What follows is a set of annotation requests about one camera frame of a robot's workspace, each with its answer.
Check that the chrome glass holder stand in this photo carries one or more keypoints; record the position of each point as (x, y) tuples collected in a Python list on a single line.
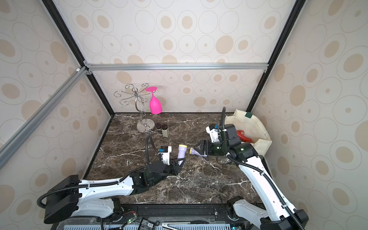
[(131, 92)]

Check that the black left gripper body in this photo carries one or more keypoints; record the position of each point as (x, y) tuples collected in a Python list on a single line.
[(167, 170)]

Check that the pink plastic wine glass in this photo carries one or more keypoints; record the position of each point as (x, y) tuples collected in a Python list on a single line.
[(155, 105)]

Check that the purple flashlight sideways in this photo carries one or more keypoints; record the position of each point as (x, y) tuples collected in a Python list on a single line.
[(182, 153)]

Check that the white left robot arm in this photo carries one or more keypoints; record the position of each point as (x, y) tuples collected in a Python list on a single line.
[(78, 198)]

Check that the cream tote bag green handles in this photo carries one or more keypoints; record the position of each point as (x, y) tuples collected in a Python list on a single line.
[(253, 128)]

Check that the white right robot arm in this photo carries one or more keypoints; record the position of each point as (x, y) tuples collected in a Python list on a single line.
[(278, 212)]

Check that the square jar black lid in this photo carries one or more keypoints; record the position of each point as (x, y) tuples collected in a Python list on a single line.
[(165, 131)]

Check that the dark lid jar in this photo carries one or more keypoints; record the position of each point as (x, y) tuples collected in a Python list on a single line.
[(159, 128)]

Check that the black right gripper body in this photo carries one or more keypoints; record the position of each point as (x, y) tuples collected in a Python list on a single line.
[(205, 147)]

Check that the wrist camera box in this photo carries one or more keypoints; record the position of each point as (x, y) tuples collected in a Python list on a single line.
[(164, 153), (228, 134)]

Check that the black front frame rail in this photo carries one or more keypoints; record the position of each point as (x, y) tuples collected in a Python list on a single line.
[(178, 212)]

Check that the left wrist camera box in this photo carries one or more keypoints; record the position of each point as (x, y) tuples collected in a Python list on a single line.
[(164, 153)]

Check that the large red flashlight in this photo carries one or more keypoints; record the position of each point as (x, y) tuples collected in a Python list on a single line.
[(243, 138)]

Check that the purple flashlight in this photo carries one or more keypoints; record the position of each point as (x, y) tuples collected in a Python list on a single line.
[(195, 152)]

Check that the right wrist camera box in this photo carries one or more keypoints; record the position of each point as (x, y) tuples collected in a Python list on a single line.
[(228, 134)]

